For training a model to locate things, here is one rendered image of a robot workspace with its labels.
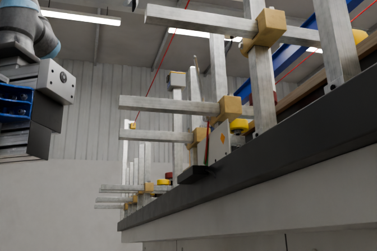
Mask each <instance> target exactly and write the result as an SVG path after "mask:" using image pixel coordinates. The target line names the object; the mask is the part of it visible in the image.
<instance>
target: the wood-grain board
mask: <svg viewBox="0 0 377 251"><path fill-rule="evenodd" d="M356 50H357V55H358V59H359V60H361V59H362V58H364V57H366V56H367V55H369V54H370V53H372V52H373V51H375V50H377V30H376V31H375V32H373V33H372V34H371V35H369V36H368V37H366V38H365V39H364V40H363V41H361V42H359V43H358V44H357V45H356ZM325 83H327V76H326V71H325V68H324V69H322V70H321V71H320V72H318V73H317V74H316V75H314V76H313V77H311V78H310V79H309V80H307V81H306V82H305V83H303V84H302V85H301V86H299V87H298V88H296V89H295V90H293V91H292V92H291V93H289V94H288V95H287V96H285V97H284V98H283V99H281V100H280V101H278V104H277V105H276V106H275V112H276V116H277V115H278V114H280V113H281V112H283V111H284V110H286V109H287V108H289V107H290V106H292V105H293V104H295V103H296V102H298V101H299V100H301V99H302V98H304V97H305V96H307V95H308V94H310V93H311V92H313V91H314V90H316V89H318V88H319V87H320V86H322V85H323V84H325ZM248 124H249V130H248V131H247V132H245V133H241V135H240V136H246V135H248V134H249V133H251V132H252V131H254V130H255V121H254V120H252V121H251V122H250V123H248Z"/></svg>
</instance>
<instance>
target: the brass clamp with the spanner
mask: <svg viewBox="0 0 377 251"><path fill-rule="evenodd" d="M217 103H219V106H220V114H219V115H218V116H217V117H211V121H210V122H209V124H210V125H211V126H212V127H214V125H215V124H216V123H217V122H223V121H225V120H226V119H228V122H229V123H232V122H233V121H234V120H235V119H236V118H238V117H239V116H240V115H241V114H242V104H241V97H239V96H227V95H224V96H223V97H222V98H221V99H220V100H219V101H218V102H217Z"/></svg>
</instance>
